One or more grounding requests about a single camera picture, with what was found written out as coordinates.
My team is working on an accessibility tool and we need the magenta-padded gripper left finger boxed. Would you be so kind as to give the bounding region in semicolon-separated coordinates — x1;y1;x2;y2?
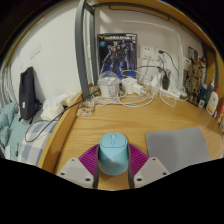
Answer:
56;143;101;190

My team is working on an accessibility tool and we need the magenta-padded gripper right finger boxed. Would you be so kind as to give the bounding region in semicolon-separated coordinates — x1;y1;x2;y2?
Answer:
127;143;171;190

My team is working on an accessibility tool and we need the light blue computer mouse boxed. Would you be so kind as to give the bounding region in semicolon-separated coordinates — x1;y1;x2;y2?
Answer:
96;132;131;177

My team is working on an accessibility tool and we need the grey mouse pad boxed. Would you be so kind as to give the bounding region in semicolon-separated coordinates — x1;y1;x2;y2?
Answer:
145;126;211;174

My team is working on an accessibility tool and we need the blue plaid bedding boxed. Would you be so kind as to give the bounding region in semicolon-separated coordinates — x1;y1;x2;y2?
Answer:
0;101;61;167

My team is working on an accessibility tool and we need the small clear plastic holder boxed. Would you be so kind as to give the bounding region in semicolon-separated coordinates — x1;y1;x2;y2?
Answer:
75;99;96;117

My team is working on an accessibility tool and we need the white power strip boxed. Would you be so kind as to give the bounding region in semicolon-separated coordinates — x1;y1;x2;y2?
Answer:
159;84;183;99

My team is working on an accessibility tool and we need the white charger block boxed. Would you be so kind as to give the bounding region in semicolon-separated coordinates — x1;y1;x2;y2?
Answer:
120;77;145;96

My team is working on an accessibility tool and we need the black backpack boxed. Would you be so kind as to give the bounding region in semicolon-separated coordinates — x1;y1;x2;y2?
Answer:
18;66;43;125

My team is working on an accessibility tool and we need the white pump lotion bottle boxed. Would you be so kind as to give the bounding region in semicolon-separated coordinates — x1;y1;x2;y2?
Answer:
205;85;220;117

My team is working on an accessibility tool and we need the black power adapter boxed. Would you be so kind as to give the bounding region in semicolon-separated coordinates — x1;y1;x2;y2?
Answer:
162;73;171;90

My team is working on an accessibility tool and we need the teal bottle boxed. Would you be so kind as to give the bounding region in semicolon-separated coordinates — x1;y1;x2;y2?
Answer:
199;83;208;103

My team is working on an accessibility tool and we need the clear domed container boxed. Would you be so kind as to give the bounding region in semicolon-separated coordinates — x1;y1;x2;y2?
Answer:
98;70;121;98

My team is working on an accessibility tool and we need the golden robot figure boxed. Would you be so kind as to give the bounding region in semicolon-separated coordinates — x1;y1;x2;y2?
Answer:
184;56;207;104

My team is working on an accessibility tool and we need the blue robot model kit box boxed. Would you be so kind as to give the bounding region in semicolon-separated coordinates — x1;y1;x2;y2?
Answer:
96;32;138;80

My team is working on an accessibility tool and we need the black cable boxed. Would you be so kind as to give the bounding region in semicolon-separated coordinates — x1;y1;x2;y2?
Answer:
159;49;180;74

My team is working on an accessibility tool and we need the white wall socket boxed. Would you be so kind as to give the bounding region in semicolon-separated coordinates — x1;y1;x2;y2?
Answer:
154;48;168;63
139;44;156;61

